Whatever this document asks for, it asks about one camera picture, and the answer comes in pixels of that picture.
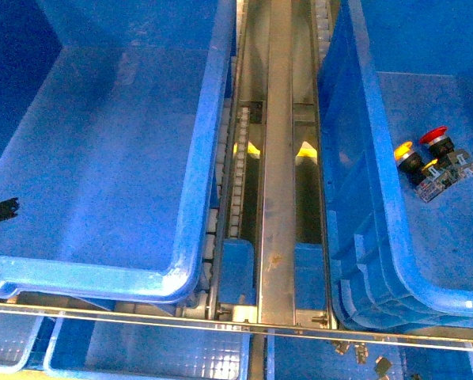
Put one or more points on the blue middle bin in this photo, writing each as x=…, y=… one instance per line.
x=113, y=161

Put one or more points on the blue right target bin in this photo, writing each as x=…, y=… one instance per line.
x=396, y=112

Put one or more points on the black plastic clip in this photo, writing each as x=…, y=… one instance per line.
x=8, y=209

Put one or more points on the lower blue bin far left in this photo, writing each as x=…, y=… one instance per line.
x=17, y=336

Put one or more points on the large yellow mushroom button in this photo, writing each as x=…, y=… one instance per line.
x=410, y=163

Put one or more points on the lower blue bin right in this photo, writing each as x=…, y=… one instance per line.
x=296, y=358

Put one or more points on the metal roller rack frame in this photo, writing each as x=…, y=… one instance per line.
x=265, y=264

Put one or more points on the red mushroom button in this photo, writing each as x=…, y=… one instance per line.
x=446, y=157

